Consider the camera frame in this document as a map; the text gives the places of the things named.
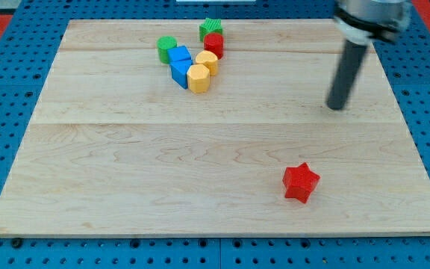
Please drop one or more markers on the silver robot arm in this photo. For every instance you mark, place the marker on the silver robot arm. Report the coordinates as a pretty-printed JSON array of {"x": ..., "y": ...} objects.
[{"x": 366, "y": 21}]

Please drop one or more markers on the yellow hexagon block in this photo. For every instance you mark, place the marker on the yellow hexagon block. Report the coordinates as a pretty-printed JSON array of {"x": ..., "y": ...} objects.
[{"x": 198, "y": 78}]

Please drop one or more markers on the red star block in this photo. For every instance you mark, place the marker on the red star block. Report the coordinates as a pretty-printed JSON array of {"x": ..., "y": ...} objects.
[{"x": 300, "y": 182}]

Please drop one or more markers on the green star block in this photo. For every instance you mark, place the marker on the green star block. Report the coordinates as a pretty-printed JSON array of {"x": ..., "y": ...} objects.
[{"x": 210, "y": 26}]

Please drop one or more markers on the blue triangle block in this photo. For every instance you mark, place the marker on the blue triangle block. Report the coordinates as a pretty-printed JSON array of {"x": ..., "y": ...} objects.
[{"x": 179, "y": 72}]

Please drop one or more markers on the blue cube block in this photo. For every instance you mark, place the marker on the blue cube block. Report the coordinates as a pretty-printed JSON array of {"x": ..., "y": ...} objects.
[{"x": 179, "y": 53}]

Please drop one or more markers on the red cylinder block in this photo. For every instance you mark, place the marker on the red cylinder block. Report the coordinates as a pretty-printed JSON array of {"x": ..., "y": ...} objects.
[{"x": 214, "y": 42}]

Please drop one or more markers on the wooden board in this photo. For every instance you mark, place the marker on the wooden board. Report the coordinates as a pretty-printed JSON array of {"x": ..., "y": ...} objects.
[{"x": 116, "y": 149}]

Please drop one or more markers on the green cylinder block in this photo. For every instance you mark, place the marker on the green cylinder block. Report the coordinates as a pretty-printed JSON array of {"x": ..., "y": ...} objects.
[{"x": 164, "y": 44}]

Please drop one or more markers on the black pusher rod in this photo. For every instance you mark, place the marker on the black pusher rod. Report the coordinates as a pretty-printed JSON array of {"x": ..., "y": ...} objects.
[{"x": 347, "y": 70}]

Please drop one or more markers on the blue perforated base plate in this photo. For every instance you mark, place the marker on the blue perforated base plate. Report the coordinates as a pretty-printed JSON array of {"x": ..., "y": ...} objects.
[{"x": 27, "y": 49}]

